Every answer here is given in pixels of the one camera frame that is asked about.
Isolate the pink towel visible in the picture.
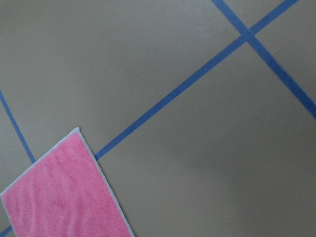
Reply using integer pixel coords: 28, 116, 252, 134
0, 128, 133, 237

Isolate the brown paper table cover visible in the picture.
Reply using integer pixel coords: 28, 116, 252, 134
0, 0, 316, 237

